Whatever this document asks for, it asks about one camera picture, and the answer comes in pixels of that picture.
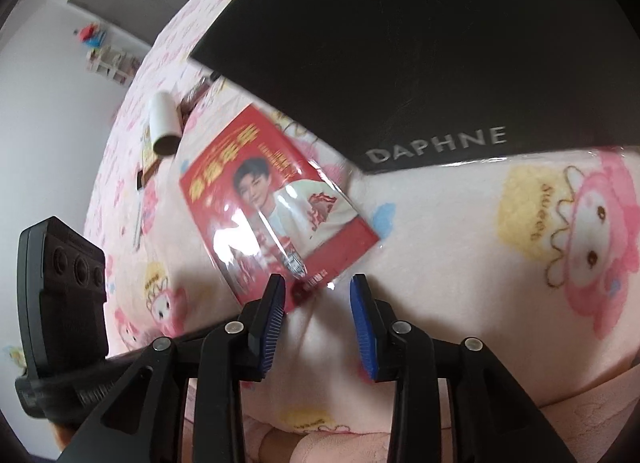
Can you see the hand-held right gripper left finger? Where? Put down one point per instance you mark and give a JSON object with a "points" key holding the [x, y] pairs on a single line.
{"points": [[270, 328]]}

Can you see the brown snack bar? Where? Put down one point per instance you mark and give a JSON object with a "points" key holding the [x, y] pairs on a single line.
{"points": [[195, 93]]}

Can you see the black cardboard shoe box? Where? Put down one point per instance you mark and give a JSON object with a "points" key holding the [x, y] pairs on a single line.
{"points": [[400, 43]]}

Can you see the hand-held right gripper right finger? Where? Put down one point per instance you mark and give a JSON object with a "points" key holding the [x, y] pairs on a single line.
{"points": [[360, 328]]}

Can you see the pink printed blanket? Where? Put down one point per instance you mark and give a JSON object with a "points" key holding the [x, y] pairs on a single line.
{"points": [[450, 268]]}

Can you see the red card packet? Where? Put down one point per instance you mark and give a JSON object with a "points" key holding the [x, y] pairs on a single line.
{"points": [[240, 183]]}

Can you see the white shelf rack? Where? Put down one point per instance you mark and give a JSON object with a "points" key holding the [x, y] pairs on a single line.
{"points": [[112, 63]]}

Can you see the white tube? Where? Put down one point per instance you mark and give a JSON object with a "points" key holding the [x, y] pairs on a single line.
{"points": [[165, 118]]}

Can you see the white smart watch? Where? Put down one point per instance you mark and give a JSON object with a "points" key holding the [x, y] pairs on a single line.
{"points": [[138, 223]]}

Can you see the black square frame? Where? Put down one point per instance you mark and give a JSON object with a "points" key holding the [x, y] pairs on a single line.
{"points": [[141, 178]]}

